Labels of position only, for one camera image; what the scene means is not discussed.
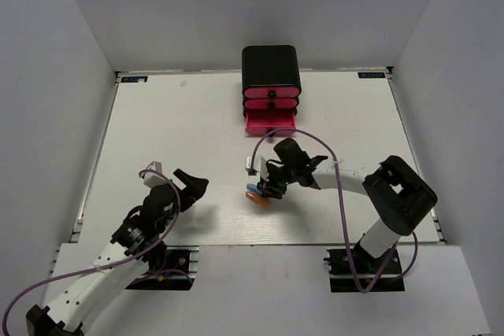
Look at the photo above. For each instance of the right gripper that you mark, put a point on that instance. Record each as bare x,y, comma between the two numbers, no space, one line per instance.
269,191

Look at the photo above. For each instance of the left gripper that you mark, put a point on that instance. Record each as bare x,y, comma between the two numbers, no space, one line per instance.
194,189

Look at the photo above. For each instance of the orange marker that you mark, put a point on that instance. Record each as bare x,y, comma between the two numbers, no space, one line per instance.
257,199

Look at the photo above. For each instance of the blue marker cap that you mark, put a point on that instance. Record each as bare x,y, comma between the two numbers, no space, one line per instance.
253,188

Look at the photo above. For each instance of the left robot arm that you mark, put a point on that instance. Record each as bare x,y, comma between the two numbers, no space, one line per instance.
74,311

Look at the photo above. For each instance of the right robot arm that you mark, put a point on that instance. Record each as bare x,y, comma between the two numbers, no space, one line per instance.
401,198

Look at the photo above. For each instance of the black drawer cabinet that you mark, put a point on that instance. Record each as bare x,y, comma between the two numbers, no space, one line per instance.
270,66

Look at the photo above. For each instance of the left table logo sticker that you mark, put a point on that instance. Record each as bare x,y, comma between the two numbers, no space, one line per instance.
133,79

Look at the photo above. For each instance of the table logo sticker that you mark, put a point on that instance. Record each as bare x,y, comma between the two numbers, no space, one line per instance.
372,75
133,79

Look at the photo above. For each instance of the right table logo sticker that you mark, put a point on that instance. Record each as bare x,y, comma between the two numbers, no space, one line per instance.
372,75

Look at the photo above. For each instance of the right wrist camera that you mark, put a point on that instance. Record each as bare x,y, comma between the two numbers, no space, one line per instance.
257,165

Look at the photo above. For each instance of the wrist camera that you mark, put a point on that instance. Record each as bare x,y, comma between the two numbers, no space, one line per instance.
151,175
257,165

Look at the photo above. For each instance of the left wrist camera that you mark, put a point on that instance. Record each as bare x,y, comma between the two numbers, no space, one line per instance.
151,175

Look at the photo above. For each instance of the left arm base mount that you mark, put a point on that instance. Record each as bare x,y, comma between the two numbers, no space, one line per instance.
177,274

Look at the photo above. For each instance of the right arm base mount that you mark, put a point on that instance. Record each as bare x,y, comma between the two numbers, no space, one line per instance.
342,281

